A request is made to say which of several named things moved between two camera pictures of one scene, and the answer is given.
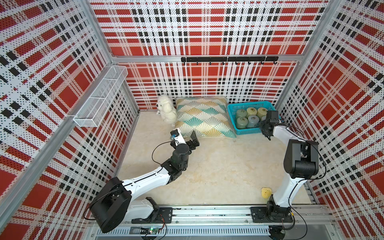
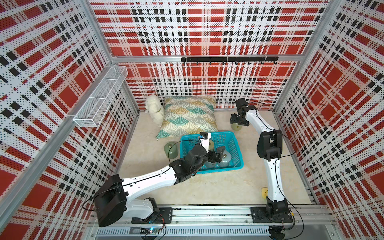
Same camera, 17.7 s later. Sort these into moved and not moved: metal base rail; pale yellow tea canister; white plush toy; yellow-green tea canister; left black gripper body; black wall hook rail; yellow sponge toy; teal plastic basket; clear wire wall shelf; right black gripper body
Moved: white plush toy; left black gripper body; pale yellow tea canister; teal plastic basket; yellow-green tea canister; right black gripper body
Not moved: clear wire wall shelf; black wall hook rail; yellow sponge toy; metal base rail
